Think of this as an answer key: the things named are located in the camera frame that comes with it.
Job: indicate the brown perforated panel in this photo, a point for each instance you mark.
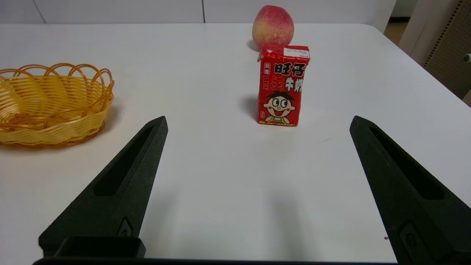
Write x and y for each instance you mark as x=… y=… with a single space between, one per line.
x=449 y=55

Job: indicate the yellow woven plastic basket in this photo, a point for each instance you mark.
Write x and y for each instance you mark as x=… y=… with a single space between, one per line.
x=55 y=110

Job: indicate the red yellow peach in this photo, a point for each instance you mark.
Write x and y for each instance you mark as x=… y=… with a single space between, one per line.
x=272 y=25

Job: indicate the red milk carton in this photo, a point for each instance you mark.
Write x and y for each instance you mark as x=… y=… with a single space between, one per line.
x=279 y=84

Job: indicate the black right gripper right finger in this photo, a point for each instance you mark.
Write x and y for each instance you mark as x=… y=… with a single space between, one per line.
x=415 y=206

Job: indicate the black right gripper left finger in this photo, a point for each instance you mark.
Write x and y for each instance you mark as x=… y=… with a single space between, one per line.
x=110 y=198

